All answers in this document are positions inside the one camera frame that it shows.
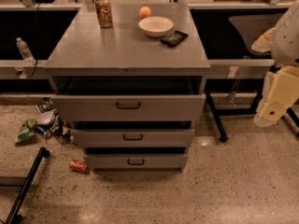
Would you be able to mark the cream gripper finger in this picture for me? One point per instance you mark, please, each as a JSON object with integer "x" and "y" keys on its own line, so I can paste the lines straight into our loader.
{"x": 264, "y": 42}
{"x": 281, "y": 94}

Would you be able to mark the grey top drawer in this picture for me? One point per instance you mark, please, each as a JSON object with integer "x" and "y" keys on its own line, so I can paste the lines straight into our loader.
{"x": 129, "y": 108}

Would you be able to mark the grey drawer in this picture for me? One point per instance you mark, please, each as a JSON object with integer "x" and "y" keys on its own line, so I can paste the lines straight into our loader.
{"x": 142, "y": 161}
{"x": 133, "y": 138}
{"x": 129, "y": 108}

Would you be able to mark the black chocolate bar packet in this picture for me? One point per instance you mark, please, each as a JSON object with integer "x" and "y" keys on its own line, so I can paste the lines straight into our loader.
{"x": 174, "y": 39}

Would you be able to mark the grey metal drawer cabinet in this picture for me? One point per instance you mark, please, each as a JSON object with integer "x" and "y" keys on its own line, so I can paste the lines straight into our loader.
{"x": 123, "y": 61}

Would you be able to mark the red crushed can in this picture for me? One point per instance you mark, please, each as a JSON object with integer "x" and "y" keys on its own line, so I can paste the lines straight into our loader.
{"x": 78, "y": 166}

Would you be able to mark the black table leg left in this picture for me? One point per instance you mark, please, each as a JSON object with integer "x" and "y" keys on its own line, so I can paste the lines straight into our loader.
{"x": 24, "y": 183}

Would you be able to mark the grey middle drawer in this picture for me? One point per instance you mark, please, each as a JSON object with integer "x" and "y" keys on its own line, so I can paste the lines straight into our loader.
{"x": 133, "y": 138}

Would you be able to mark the black table frame right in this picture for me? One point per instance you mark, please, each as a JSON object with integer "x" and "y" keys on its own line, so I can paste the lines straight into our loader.
{"x": 217, "y": 113}

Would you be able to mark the white bowl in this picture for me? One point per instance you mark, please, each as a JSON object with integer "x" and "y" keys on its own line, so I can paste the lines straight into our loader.
{"x": 156, "y": 26}

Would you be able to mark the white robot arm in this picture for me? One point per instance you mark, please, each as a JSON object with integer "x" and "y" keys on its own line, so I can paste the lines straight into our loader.
{"x": 280, "y": 89}

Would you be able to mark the grey bottom drawer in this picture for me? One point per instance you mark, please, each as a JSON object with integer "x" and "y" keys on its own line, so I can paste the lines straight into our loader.
{"x": 142, "y": 161}

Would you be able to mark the orange fruit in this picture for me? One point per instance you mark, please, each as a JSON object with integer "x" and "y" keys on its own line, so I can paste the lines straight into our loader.
{"x": 144, "y": 12}

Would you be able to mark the white plastic container on floor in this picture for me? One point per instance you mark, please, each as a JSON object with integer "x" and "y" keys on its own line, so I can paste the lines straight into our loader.
{"x": 46, "y": 118}

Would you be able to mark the gold crumpled soda can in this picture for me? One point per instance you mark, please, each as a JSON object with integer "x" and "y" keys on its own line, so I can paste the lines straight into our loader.
{"x": 104, "y": 13}

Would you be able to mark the dark snack packet on floor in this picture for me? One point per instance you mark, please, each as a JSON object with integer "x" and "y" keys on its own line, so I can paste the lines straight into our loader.
{"x": 45, "y": 106}

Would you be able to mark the clear plastic water bottle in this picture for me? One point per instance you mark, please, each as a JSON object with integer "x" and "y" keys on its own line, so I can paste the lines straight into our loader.
{"x": 25, "y": 51}

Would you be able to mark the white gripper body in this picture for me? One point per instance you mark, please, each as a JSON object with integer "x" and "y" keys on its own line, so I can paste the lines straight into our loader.
{"x": 287, "y": 39}

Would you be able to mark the green chip bag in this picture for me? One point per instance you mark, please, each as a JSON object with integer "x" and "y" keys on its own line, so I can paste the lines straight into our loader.
{"x": 27, "y": 131}

